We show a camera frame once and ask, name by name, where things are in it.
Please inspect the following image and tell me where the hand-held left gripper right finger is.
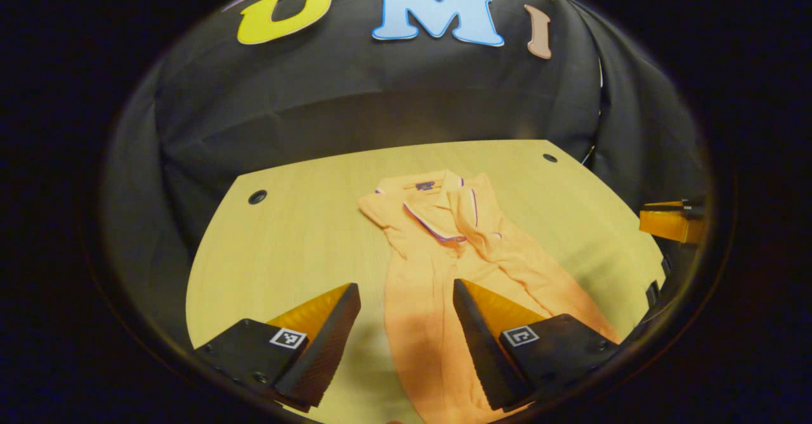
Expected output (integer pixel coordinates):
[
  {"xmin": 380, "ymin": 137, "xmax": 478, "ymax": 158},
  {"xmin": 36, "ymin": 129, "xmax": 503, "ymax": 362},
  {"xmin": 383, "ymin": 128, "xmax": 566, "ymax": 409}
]
[{"xmin": 452, "ymin": 277, "xmax": 621, "ymax": 412}]

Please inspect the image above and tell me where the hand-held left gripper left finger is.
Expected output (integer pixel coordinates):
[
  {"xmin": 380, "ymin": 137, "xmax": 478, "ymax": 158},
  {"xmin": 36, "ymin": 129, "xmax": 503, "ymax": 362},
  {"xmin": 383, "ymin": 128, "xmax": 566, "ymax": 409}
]
[{"xmin": 193, "ymin": 282, "xmax": 362, "ymax": 412}]

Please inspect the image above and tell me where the orange T-shirt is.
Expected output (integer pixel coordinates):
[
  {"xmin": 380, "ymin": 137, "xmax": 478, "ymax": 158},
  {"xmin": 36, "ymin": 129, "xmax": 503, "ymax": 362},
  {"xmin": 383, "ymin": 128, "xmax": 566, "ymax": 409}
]
[{"xmin": 357, "ymin": 169, "xmax": 624, "ymax": 424}]

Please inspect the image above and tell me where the black backdrop cloth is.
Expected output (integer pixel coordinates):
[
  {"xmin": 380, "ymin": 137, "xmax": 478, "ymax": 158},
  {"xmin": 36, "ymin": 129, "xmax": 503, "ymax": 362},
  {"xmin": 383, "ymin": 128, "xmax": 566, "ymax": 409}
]
[{"xmin": 101, "ymin": 0, "xmax": 711, "ymax": 348}]

